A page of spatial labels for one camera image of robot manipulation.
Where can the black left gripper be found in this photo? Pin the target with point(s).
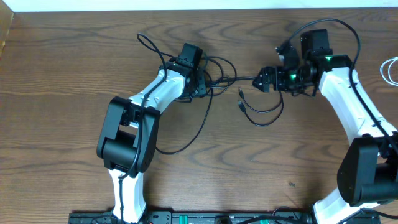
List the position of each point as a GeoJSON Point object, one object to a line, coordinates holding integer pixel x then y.
{"type": "Point", "coordinates": [201, 82]}

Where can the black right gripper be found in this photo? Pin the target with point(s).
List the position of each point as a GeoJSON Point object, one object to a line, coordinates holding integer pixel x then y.
{"type": "Point", "coordinates": [265, 72]}

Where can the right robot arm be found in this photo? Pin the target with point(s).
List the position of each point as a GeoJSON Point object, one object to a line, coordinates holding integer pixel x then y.
{"type": "Point", "coordinates": [367, 177]}

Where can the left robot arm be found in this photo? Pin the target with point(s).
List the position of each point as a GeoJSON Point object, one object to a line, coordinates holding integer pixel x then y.
{"type": "Point", "coordinates": [128, 138]}

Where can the cardboard box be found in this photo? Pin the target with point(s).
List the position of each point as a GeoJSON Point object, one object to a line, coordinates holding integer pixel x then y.
{"type": "Point", "coordinates": [6, 17]}

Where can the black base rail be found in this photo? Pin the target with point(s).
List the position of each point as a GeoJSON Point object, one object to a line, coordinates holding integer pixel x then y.
{"type": "Point", "coordinates": [165, 217]}

